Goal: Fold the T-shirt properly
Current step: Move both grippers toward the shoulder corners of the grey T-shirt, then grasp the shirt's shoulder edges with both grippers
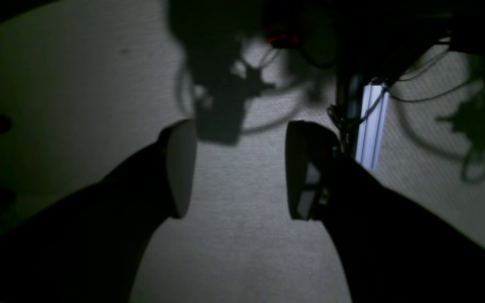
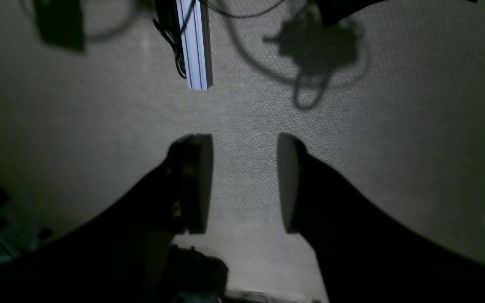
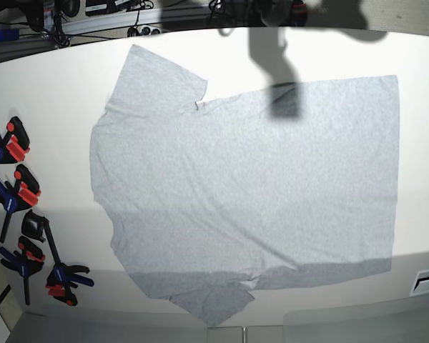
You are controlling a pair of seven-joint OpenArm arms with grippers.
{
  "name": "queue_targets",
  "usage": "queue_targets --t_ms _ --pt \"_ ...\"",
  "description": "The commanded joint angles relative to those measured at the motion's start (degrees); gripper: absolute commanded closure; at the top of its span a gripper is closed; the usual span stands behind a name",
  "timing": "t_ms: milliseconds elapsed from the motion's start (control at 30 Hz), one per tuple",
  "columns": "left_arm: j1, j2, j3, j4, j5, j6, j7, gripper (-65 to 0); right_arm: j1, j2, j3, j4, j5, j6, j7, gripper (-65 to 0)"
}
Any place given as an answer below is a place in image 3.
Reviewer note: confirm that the grey T-shirt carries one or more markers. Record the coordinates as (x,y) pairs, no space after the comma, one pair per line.
(291,186)

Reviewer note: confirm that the black power strip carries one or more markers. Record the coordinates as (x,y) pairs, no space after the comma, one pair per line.
(142,31)

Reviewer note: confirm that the black red clamp at back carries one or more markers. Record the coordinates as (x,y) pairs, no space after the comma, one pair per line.
(298,13)

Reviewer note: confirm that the long black bar clamp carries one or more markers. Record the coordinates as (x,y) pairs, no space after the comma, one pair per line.
(63,278)

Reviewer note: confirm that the blue orange bar clamp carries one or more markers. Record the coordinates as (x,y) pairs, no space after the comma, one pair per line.
(20,196)
(14,145)

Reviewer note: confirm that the lower left blue bar clamp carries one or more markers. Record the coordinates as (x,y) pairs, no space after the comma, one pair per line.
(27,262)

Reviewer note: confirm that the top blue orange bar clamp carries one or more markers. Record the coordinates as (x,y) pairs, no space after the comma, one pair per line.
(14,145)

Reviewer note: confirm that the blue storage bin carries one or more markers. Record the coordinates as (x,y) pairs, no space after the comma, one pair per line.
(9,35)

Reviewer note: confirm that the aluminium frame rail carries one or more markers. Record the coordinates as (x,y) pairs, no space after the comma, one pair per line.
(100,28)

